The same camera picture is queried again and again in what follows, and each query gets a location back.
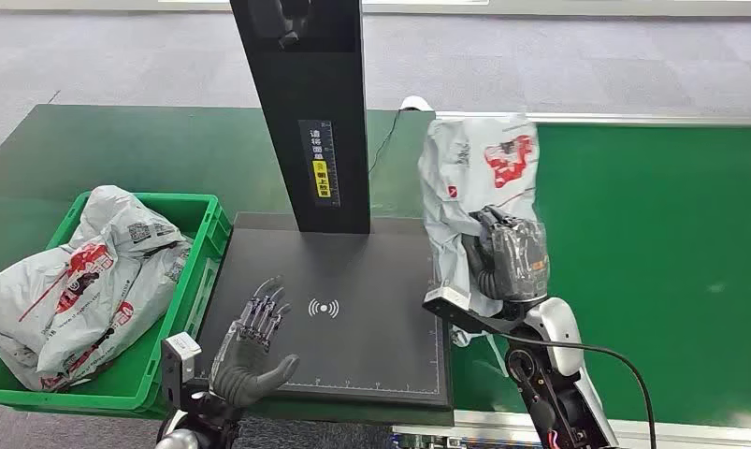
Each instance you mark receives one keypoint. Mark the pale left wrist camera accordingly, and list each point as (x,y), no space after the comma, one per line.
(180,362)

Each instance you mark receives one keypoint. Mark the aluminium conveyor side rail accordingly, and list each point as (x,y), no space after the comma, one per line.
(629,118)
(691,434)

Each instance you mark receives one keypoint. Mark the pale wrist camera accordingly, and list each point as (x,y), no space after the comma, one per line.
(180,362)
(452,300)

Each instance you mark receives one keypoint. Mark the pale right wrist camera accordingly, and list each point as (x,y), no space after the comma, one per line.
(452,300)

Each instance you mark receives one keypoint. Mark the black yellow label sticker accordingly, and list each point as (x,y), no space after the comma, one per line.
(320,164)

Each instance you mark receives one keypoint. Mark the grey package with QR code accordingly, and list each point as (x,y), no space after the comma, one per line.
(124,226)

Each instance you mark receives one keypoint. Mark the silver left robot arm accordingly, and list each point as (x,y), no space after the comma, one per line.
(195,427)

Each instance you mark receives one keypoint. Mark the grey package small red mark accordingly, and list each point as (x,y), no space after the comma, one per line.
(133,310)

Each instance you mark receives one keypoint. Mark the black inbound scanner machine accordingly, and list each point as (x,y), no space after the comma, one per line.
(362,272)

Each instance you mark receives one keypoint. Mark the grey plastic courier package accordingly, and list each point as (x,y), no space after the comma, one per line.
(468,167)

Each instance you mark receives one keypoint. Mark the green plastic crate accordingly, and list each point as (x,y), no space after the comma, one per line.
(133,372)

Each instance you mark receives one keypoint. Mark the green conveyor belt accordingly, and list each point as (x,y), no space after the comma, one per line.
(660,260)

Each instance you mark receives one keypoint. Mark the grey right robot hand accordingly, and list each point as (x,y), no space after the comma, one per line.
(514,260)

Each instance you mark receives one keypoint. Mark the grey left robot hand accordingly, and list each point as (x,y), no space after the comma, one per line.
(245,372)

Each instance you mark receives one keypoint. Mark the grey package large red print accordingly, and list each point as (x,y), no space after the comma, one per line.
(34,297)

